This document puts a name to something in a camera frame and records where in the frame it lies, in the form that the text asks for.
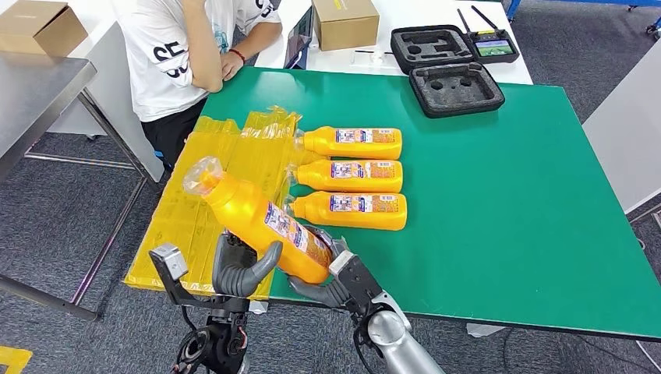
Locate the person's left hand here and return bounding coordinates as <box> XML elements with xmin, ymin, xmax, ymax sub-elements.
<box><xmin>219</xmin><ymin>50</ymin><xmax>246</xmax><ymax>83</ymax></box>

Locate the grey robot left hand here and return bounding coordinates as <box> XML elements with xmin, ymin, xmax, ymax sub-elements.
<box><xmin>211</xmin><ymin>231</ymin><xmax>284</xmax><ymax>301</ymax></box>

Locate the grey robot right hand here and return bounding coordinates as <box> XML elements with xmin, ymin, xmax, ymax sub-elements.
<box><xmin>287</xmin><ymin>224</ymin><xmax>357</xmax><ymax>311</ymax></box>

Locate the orange detergent bottle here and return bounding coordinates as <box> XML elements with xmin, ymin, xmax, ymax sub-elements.
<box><xmin>286</xmin><ymin>158</ymin><xmax>405</xmax><ymax>194</ymax></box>
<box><xmin>182</xmin><ymin>155</ymin><xmax>334</xmax><ymax>286</ymax></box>
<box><xmin>293</xmin><ymin>126</ymin><xmax>403</xmax><ymax>161</ymax></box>
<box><xmin>282</xmin><ymin>191</ymin><xmax>408</xmax><ymax>231</ymax></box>

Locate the dark tablet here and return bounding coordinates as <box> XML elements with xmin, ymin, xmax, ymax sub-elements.
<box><xmin>282</xmin><ymin>5</ymin><xmax>316</xmax><ymax>71</ymax></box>

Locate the person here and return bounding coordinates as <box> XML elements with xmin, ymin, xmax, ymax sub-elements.
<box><xmin>111</xmin><ymin>0</ymin><xmax>284</xmax><ymax>171</ymax></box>

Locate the yellow plastic sheet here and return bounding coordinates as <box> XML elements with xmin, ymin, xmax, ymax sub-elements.
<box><xmin>123</xmin><ymin>105</ymin><xmax>311</xmax><ymax>302</ymax></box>

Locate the cardboard box with yellow label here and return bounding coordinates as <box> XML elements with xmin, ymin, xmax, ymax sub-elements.
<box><xmin>312</xmin><ymin>0</ymin><xmax>380</xmax><ymax>52</ymax></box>

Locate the steel table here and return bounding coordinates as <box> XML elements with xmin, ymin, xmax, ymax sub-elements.
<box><xmin>0</xmin><ymin>51</ymin><xmax>162</xmax><ymax>322</ymax></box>

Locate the plain cardboard box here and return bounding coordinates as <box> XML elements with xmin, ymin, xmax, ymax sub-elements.
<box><xmin>0</xmin><ymin>0</ymin><xmax>89</xmax><ymax>58</ymax></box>

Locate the black foam-lined case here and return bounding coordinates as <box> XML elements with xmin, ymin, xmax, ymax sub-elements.
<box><xmin>390</xmin><ymin>24</ymin><xmax>506</xmax><ymax>120</ymax></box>

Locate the black remote controller with screen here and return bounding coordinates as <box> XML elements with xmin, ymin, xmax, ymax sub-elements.
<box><xmin>456</xmin><ymin>5</ymin><xmax>521</xmax><ymax>65</ymax></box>

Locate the pale grey table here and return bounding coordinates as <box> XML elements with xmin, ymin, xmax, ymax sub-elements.
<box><xmin>581</xmin><ymin>38</ymin><xmax>661</xmax><ymax>215</ymax></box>

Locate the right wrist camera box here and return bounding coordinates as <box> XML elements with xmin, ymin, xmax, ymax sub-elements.
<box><xmin>328</xmin><ymin>249</ymin><xmax>386</xmax><ymax>316</ymax></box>

